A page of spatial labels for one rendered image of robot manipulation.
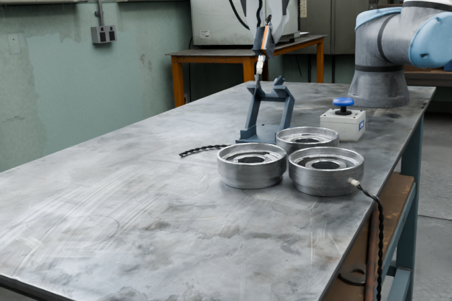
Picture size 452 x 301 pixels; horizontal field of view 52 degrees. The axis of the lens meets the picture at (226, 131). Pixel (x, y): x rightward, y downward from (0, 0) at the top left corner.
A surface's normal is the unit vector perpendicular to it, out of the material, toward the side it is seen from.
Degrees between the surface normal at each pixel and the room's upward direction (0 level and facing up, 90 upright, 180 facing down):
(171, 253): 0
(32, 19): 90
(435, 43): 97
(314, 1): 90
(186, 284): 0
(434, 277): 0
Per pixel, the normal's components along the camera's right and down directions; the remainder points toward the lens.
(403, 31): -0.90, -0.11
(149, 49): 0.88, 0.08
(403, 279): -0.05, -0.96
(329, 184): -0.12, 0.26
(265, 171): 0.32, 0.23
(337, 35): -0.47, 0.25
